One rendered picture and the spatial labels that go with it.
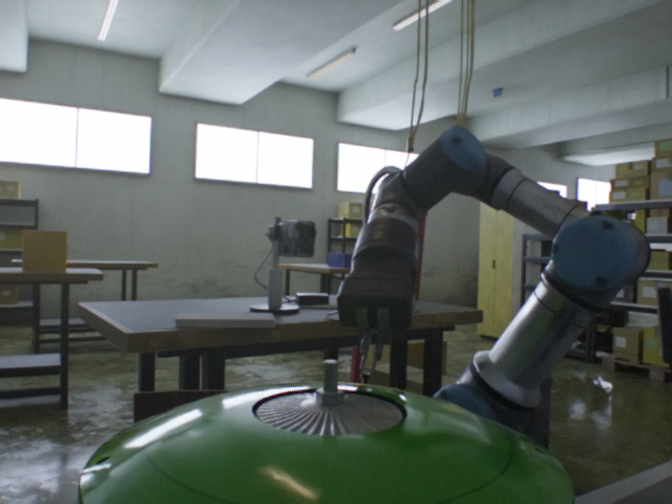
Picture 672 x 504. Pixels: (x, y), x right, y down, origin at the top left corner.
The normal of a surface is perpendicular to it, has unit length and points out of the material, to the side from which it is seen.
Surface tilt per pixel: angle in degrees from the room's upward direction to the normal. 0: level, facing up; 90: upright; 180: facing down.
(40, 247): 90
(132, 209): 90
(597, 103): 90
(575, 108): 90
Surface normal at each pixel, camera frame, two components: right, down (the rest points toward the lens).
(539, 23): -0.86, -0.03
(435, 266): 0.50, 0.01
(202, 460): -0.17, -0.96
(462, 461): 0.25, -0.95
